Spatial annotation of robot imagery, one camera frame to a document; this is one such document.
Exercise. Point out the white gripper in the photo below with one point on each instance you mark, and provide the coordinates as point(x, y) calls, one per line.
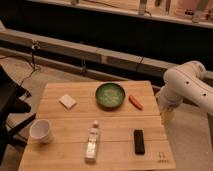
point(167, 115)

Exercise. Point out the green ceramic bowl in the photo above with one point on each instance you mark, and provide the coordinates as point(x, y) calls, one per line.
point(110, 95)

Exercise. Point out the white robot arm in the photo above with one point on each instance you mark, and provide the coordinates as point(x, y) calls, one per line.
point(184, 81)

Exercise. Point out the orange carrot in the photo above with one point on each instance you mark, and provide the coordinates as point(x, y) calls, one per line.
point(134, 102)

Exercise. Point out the black remote control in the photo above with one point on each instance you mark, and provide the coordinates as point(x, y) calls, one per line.
point(139, 142)

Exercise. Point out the wooden table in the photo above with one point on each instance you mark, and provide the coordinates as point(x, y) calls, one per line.
point(116, 149)

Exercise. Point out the clear plastic bottle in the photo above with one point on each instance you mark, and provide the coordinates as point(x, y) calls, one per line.
point(92, 143)

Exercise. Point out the white sponge block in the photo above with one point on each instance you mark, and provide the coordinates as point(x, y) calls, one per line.
point(67, 101)

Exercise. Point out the white paper cup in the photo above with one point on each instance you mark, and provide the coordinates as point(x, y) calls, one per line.
point(41, 131)

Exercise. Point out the black chair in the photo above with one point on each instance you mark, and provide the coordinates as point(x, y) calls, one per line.
point(10, 102)

